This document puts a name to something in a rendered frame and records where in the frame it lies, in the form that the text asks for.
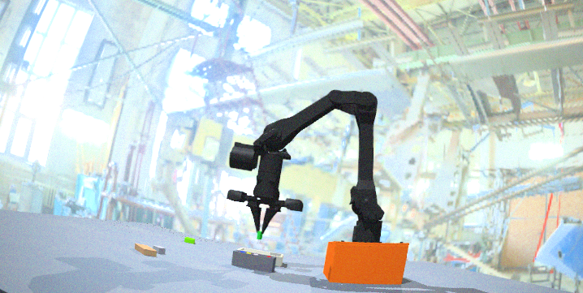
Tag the white rectangular tray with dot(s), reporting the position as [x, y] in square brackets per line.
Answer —
[279, 257]

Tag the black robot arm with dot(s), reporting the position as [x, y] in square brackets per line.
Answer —
[279, 134]

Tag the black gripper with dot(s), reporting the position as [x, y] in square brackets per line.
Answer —
[267, 186]

